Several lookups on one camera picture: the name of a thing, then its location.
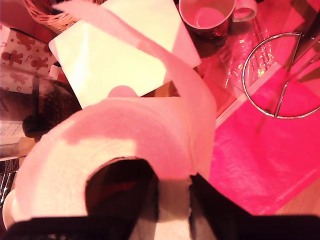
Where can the white mug with red print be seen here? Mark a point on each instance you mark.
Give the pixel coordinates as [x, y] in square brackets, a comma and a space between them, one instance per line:
[207, 17]

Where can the pink padded envelope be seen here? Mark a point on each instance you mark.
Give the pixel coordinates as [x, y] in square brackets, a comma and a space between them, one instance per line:
[262, 162]

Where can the clear plastic bag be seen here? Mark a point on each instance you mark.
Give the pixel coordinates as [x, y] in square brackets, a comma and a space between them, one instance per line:
[225, 65]

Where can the gingerbread print box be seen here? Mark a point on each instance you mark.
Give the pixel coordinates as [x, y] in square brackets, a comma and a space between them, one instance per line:
[22, 55]

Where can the white square card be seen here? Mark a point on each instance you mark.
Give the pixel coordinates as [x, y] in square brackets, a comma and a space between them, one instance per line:
[100, 70]

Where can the white paper towel roll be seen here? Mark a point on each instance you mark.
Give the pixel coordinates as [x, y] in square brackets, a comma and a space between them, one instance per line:
[112, 137]

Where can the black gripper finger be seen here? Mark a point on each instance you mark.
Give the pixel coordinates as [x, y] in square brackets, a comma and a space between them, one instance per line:
[210, 205]
[125, 195]

